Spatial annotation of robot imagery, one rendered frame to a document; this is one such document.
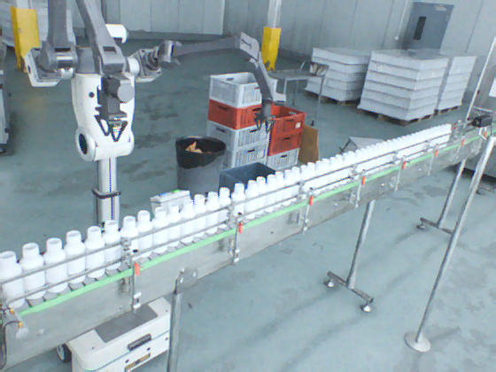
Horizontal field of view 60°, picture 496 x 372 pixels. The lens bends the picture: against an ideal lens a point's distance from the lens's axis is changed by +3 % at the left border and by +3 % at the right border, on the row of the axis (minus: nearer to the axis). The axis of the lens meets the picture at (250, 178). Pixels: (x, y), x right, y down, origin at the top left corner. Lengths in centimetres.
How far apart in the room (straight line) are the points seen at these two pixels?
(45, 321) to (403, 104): 732
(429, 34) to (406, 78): 428
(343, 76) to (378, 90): 88
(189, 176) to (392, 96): 529
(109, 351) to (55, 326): 85
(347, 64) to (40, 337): 789
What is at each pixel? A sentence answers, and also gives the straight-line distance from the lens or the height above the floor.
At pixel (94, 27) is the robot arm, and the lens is 144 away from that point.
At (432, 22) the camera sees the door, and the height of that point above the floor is 167.
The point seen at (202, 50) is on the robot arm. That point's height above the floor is 165.
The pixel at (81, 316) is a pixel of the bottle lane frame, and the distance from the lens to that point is 151.
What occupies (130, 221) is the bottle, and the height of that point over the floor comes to 116.
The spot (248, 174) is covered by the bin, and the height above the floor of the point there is 88.
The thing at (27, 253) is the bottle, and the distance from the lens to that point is 135.
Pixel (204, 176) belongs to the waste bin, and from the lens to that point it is 361.
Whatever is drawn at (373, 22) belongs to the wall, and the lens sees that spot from 1305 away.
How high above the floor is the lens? 189
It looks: 24 degrees down
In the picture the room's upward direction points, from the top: 7 degrees clockwise
